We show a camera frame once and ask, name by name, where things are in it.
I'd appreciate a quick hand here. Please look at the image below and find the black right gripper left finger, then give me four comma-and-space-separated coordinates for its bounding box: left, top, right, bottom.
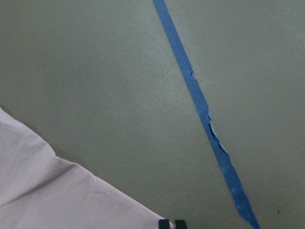
158, 219, 170, 229

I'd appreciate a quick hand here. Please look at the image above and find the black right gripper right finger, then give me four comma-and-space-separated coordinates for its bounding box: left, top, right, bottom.
174, 219, 186, 229

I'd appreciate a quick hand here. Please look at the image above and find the pink Snoopy t-shirt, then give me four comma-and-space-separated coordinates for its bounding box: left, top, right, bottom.
0, 111, 162, 229

